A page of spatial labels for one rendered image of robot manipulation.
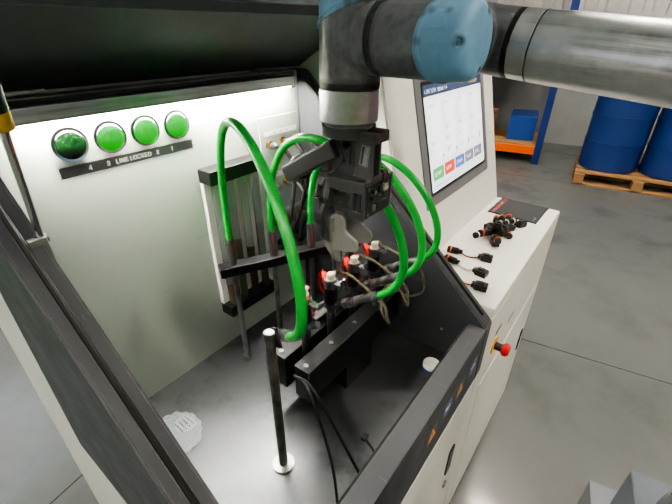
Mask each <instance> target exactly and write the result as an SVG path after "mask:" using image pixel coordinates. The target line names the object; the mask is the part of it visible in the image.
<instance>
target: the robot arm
mask: <svg viewBox="0 0 672 504"><path fill-rule="evenodd" d="M317 28H318V29H319V78H320V88H319V102H320V120H321V121H322V122H323V123H322V135H323V136H324V137H326V138H330V139H331V140H329V141H327V142H325V143H323V144H321V145H320V146H318V147H316V148H314V149H313V150H311V151H309V152H307V153H306V154H304V155H303V154H299V155H296V156H294V157H293V158H292V159H291V160H290V163H288V164H286V165H284V166H283V167H282V172H283V174H284V176H285V178H286V180H287V181H292V180H294V179H296V178H298V179H306V178H308V177H309V176H310V175H311V174H312V172H313V170H315V169H317V168H319V167H321V166H322V171H320V172H319V174H320V175H319V177H318V179H317V181H316V190H315V196H314V221H315V225H316V228H317V230H318V233H319V235H320V238H321V239H322V240H323V242H324V244H325V246H326V248H327V250H328V251H329V253H330V254H331V256H332V257H333V258H334V259H335V260H336V261H338V262H340V261H342V260H343V258H344V256H345V254H346V252H356V251H358V248H359V246H358V243H370V242H371V240H372V233H371V231H370V230H369V229H368V228H367V227H365V226H364V225H363V224H362V222H364V220H366V219H368V218H369V217H371V216H373V215H374V214H376V213H378V212H379V211H381V210H383V209H384V208H386V207H387V206H390V202H391V189H392V176H393V171H390V170H387V169H386V168H385V167H383V166H381V152H382V142H385V141H388V140H389V130H390V129H385V128H378V127H376V122H377V121H378V110H379V92H380V80H381V77H390V78H401V79H413V80H424V81H430V82H432V83H437V84H447V83H450V82H455V83H464V82H467V81H470V80H472V79H473V78H474V77H475V76H476V75H477V73H479V74H485V75H490V76H495V77H501V78H507V79H513V80H518V81H524V82H529V83H535V84H540V85H545V86H551V87H556V88H562V89H567V90H572V91H578V92H583V93H588V94H594V95H599V96H605V97H610V98H615V99H621V100H626V101H631V102H637V103H642V104H648V105H653V106H658V107H664V108H669V109H672V18H664V17H651V16H639V15H627V14H615V13H602V12H590V11H578V10H566V9H553V8H541V7H523V6H517V5H505V4H502V3H498V2H486V1H485V0H319V19H318V21H317ZM331 161H332V162H331ZM382 168H384V169H382ZM333 209H334V210H336V211H335V213H334V212H333Z"/></svg>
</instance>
